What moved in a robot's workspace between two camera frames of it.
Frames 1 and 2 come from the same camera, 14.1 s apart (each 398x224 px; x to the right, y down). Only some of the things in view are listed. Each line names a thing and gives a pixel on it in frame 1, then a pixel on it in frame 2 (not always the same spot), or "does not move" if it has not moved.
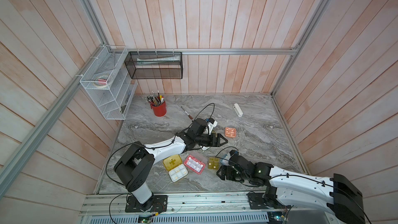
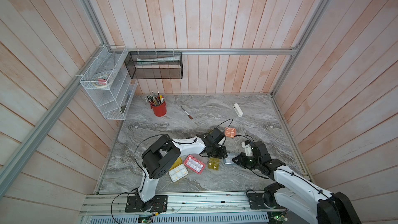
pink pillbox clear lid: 194,164 does not move
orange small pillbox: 230,132 does not move
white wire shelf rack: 107,79 does not move
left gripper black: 217,143 → 222,154
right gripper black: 223,167 → 241,162
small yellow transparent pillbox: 213,163 does not move
